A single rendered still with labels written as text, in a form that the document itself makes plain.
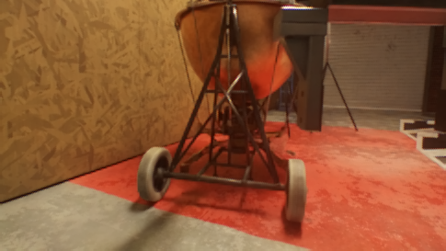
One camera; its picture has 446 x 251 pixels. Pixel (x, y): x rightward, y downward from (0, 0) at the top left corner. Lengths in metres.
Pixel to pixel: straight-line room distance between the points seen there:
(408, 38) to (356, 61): 1.27
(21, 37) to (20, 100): 0.23
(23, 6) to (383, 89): 7.20
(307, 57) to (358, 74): 7.08
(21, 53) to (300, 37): 1.04
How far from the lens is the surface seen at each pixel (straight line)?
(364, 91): 7.29
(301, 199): 0.75
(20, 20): 1.15
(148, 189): 0.86
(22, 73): 1.12
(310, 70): 0.21
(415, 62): 7.57
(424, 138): 2.34
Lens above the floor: 0.43
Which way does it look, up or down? 5 degrees down
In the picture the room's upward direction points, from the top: 1 degrees clockwise
